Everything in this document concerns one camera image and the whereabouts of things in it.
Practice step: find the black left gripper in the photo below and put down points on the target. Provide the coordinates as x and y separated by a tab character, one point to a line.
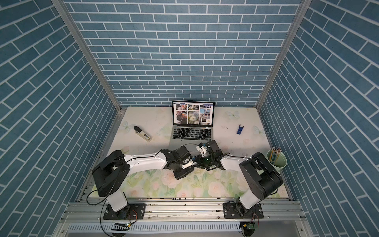
182	174

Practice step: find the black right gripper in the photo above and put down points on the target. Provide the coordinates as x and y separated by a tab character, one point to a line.
200	162

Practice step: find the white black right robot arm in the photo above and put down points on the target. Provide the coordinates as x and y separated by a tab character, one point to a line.
261	177

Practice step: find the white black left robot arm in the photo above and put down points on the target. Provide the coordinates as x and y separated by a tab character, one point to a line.
110	173

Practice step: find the silver open laptop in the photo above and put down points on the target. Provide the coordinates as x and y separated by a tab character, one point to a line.
192	123

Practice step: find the floral table mat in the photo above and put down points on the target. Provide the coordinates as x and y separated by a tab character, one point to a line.
157	123

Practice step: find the blue plastic clip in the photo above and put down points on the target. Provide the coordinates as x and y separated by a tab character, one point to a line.
240	129

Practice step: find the grey black handheld remote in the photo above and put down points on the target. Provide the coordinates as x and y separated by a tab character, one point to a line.
142	134

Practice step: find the coloured pencils bundle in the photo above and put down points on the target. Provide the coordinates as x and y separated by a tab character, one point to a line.
274	155

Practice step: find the green pencil cup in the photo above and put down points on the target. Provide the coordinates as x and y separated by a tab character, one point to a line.
281	162

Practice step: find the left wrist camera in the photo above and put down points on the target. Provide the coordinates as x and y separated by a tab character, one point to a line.
188	164

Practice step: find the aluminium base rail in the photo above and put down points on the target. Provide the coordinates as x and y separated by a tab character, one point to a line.
187	209

